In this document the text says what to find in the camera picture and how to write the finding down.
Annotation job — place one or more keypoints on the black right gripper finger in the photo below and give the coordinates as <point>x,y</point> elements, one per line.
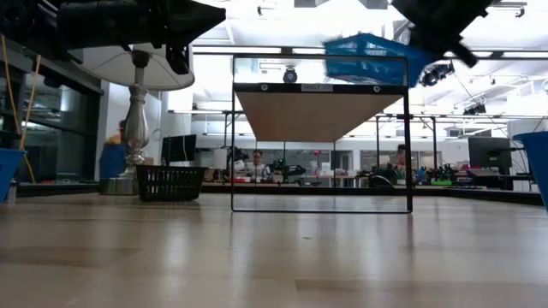
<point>436,40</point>

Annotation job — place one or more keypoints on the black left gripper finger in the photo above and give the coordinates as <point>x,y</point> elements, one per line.
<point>192,19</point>

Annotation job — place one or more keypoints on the blue plastic mesh basket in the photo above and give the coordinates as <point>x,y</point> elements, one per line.
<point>537,171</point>
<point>8,171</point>
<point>368,64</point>

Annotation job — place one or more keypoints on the black plastic mesh basket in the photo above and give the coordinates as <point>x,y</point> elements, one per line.
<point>171,184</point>

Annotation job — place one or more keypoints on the black background robot arm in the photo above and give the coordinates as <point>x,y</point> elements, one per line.
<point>289,169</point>

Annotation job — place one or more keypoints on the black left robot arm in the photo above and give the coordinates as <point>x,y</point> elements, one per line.
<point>25,21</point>

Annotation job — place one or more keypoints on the black ceiling spotlight cluster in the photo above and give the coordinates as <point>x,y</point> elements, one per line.
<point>436,73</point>
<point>474,109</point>

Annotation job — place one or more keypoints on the silver lamp white shade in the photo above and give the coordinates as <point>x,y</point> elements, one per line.
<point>136,124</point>

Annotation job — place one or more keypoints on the black round hanging fixture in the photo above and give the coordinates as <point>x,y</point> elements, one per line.
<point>290,75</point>

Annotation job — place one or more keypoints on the person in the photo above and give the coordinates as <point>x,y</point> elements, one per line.
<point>401,156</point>
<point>258,164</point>
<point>112,158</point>

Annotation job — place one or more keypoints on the black monitor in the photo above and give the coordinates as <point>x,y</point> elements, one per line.
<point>488,154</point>
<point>177,147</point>

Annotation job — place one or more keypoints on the grey metal cylinder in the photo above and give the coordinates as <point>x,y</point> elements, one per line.
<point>13,194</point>

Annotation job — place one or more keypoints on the wooden shelf black metal frame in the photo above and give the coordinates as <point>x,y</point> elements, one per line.
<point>317,115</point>

